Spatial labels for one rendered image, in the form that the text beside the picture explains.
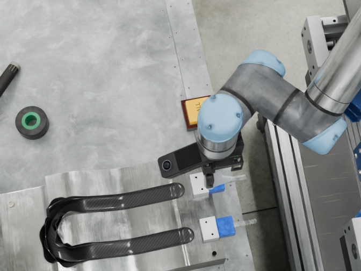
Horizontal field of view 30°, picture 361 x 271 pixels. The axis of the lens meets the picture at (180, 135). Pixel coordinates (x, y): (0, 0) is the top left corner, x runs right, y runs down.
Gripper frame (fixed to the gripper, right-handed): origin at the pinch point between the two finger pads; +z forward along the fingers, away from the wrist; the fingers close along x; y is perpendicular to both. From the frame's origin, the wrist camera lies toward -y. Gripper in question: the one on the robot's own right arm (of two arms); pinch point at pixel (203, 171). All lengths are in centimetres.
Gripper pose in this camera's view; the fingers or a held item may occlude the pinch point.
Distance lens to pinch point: 147.7
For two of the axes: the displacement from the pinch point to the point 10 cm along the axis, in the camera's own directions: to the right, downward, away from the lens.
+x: -2.0, -9.3, 3.2
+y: 9.8, -1.9, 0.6
